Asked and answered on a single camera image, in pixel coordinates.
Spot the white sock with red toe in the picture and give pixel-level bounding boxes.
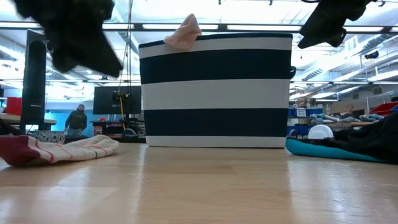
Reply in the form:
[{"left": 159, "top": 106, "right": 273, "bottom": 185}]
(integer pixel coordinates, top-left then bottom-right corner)
[{"left": 0, "top": 134, "right": 121, "bottom": 167}]

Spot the hanging black cable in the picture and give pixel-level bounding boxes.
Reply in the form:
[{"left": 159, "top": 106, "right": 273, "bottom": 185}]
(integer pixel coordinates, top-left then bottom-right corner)
[{"left": 117, "top": 0, "right": 135, "bottom": 94}]

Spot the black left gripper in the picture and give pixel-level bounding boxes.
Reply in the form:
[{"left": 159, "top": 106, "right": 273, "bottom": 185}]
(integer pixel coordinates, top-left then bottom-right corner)
[{"left": 12, "top": 0, "right": 124, "bottom": 78}]

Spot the black tower speaker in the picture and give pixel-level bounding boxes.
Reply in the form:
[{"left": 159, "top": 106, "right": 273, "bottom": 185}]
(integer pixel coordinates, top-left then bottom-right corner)
[{"left": 20, "top": 29, "right": 47, "bottom": 135}]

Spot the white round object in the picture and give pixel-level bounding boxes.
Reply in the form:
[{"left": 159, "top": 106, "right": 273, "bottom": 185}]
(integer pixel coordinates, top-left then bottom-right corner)
[{"left": 307, "top": 124, "right": 335, "bottom": 140}]

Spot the teal cloth item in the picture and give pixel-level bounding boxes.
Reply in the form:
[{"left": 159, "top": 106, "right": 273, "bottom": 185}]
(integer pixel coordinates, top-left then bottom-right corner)
[{"left": 285, "top": 138, "right": 386, "bottom": 164}]

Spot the black overhead beam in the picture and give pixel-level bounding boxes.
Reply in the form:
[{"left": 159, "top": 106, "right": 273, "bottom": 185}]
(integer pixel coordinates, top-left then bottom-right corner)
[{"left": 0, "top": 20, "right": 398, "bottom": 33}]

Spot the grey patterned object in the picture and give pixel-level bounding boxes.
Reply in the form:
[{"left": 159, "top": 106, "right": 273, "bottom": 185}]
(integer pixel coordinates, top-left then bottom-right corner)
[{"left": 30, "top": 129, "right": 65, "bottom": 144}]

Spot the navy white striped fabric bin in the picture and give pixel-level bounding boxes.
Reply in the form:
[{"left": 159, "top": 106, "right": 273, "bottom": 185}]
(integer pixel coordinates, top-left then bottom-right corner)
[{"left": 138, "top": 32, "right": 297, "bottom": 149}]

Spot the pale pink garment with tag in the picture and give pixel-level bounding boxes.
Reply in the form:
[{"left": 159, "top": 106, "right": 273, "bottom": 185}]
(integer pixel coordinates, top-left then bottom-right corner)
[{"left": 164, "top": 13, "right": 203, "bottom": 52}]

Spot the person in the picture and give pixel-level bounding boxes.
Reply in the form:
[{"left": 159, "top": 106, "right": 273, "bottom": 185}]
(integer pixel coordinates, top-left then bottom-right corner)
[{"left": 64, "top": 104, "right": 88, "bottom": 137}]

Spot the black monitor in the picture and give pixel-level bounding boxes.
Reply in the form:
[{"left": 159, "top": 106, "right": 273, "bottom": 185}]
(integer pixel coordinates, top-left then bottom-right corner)
[{"left": 93, "top": 85, "right": 142, "bottom": 115}]

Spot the tan desk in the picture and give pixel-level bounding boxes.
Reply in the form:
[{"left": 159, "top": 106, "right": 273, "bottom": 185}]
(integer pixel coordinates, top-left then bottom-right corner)
[{"left": 0, "top": 113, "right": 58, "bottom": 131}]

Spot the red storage bin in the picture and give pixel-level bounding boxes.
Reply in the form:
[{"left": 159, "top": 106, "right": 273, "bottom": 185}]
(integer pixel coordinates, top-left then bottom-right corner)
[{"left": 369, "top": 101, "right": 398, "bottom": 116}]

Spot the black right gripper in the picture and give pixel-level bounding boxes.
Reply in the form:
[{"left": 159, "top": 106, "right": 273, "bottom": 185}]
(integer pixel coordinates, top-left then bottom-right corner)
[{"left": 297, "top": 0, "right": 373, "bottom": 50}]

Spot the red box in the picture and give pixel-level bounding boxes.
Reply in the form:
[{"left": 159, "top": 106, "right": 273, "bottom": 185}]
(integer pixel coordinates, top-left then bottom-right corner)
[{"left": 6, "top": 96, "right": 22, "bottom": 116}]

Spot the dark green button shirt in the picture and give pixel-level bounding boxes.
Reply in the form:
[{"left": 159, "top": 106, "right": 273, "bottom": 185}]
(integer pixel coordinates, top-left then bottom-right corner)
[{"left": 323, "top": 111, "right": 398, "bottom": 165}]

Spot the blue storage bin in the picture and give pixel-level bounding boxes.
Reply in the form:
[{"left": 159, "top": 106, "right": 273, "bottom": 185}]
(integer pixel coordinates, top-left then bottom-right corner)
[{"left": 288, "top": 107, "right": 324, "bottom": 118}]

